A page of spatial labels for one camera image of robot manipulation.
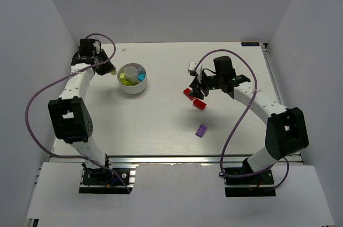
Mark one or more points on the right blue table label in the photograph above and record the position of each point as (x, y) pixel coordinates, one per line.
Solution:
(250, 44)

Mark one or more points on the red lego short brick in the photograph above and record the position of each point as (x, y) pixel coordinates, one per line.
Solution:
(199, 104)

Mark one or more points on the small green lego brick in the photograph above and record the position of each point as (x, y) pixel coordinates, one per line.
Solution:
(132, 83)

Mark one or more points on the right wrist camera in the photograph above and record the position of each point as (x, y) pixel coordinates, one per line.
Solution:
(195, 70)

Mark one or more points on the cyan lego brick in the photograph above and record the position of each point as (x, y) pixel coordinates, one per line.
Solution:
(141, 77)

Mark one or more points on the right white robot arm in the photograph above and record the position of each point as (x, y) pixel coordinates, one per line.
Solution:
(286, 131)

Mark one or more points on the red lego long brick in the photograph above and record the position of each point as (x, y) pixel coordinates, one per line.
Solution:
(186, 93)

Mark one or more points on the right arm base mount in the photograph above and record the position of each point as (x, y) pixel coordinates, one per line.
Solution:
(261, 185)

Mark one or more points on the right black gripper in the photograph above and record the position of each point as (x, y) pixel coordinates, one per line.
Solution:
(201, 85)

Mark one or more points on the white divided round container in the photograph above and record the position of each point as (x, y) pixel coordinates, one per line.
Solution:
(130, 70)

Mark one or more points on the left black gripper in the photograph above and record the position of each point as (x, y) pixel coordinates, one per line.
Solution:
(105, 66)

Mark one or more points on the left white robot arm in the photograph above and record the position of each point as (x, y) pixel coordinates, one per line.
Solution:
(70, 118)

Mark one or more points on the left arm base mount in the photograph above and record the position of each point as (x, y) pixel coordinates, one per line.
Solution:
(101, 181)

